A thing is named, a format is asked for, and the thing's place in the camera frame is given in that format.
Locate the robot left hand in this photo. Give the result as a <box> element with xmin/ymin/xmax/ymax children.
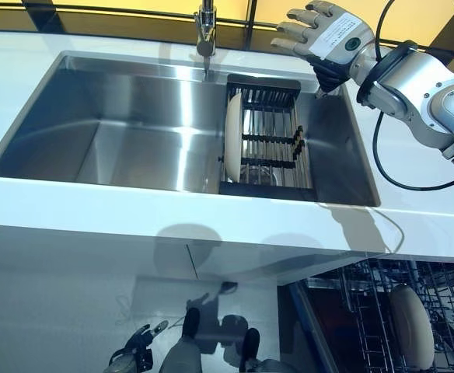
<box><xmin>124</xmin><ymin>319</ymin><xmax>169</xmax><ymax>372</ymax></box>

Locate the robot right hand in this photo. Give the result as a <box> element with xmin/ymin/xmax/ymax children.
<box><xmin>270</xmin><ymin>0</ymin><xmax>378</xmax><ymax>94</ymax></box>

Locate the cream round plate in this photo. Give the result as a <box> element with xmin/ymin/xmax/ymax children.
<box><xmin>389</xmin><ymin>283</ymin><xmax>436</xmax><ymax>370</ymax></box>
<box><xmin>223</xmin><ymin>92</ymin><xmax>246</xmax><ymax>183</ymax></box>

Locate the robot left leg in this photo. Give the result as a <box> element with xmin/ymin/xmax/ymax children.
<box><xmin>160</xmin><ymin>309</ymin><xmax>203</xmax><ymax>373</ymax></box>

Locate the robot leg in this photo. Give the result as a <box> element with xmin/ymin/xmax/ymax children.
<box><xmin>238</xmin><ymin>328</ymin><xmax>302</xmax><ymax>373</ymax></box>
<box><xmin>160</xmin><ymin>309</ymin><xmax>203</xmax><ymax>373</ymax></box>

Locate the white glossy cabinet door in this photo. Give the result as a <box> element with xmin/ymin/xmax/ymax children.
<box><xmin>0</xmin><ymin>223</ymin><xmax>203</xmax><ymax>373</ymax></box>
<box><xmin>187</xmin><ymin>240</ymin><xmax>321</xmax><ymax>291</ymax></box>

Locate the robot right leg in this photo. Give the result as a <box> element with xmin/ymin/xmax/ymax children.
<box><xmin>238</xmin><ymin>328</ymin><xmax>302</xmax><ymax>373</ymax></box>

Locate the black dish drying rack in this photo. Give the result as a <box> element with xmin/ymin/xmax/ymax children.
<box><xmin>218</xmin><ymin>73</ymin><xmax>316</xmax><ymax>195</ymax></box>

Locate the chrome kitchen faucet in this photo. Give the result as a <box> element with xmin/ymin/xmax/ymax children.
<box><xmin>194</xmin><ymin>0</ymin><xmax>217</xmax><ymax>78</ymax></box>

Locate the stainless steel sink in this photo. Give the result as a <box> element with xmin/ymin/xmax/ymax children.
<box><xmin>0</xmin><ymin>50</ymin><xmax>382</xmax><ymax>207</ymax></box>

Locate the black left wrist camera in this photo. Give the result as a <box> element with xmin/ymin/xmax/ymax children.
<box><xmin>135</xmin><ymin>344</ymin><xmax>155</xmax><ymax>370</ymax></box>

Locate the wire dishwasher basket with tines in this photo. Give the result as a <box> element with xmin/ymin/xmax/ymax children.
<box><xmin>339</xmin><ymin>259</ymin><xmax>454</xmax><ymax>373</ymax></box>

